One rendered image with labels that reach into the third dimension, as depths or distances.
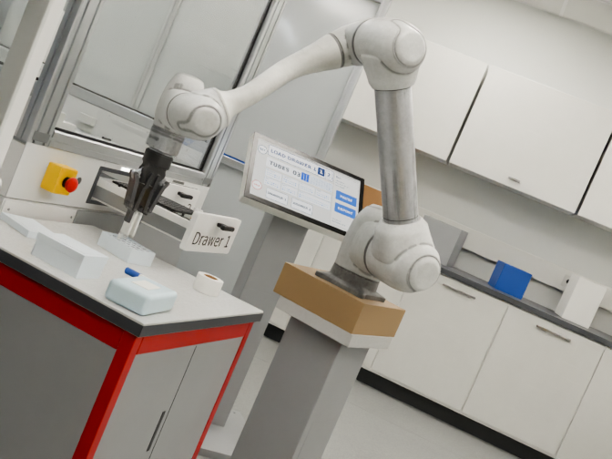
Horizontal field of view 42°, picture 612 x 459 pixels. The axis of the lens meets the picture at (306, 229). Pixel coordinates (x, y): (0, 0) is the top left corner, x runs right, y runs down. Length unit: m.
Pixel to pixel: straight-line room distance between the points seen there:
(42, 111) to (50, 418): 0.76
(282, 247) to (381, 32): 1.32
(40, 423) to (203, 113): 0.76
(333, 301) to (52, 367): 0.96
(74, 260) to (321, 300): 0.92
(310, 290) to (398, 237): 0.35
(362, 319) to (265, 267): 0.92
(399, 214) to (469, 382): 3.06
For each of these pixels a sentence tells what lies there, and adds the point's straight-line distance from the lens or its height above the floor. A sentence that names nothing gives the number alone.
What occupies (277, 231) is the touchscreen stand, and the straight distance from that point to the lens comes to 3.17.
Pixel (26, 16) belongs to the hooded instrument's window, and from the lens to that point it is 1.57.
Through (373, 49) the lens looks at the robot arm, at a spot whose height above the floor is 1.50.
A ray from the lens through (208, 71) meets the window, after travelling 2.66.
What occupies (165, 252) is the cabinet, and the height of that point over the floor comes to 0.68.
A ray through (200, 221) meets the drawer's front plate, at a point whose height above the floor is 0.91.
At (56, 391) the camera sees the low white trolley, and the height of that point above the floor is 0.55.
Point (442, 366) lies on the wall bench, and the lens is 5.18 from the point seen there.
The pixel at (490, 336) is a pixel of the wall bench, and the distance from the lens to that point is 5.15.
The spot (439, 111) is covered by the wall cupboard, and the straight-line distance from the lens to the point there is 5.53.
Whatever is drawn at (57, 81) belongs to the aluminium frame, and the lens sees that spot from 2.07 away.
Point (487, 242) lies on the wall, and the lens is 5.77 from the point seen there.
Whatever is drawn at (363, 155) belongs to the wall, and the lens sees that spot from 5.91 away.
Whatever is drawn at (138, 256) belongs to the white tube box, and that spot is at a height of 0.78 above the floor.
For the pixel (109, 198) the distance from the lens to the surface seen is 2.32.
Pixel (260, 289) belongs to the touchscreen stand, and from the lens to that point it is 3.21.
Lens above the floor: 1.16
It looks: 4 degrees down
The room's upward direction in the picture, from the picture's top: 23 degrees clockwise
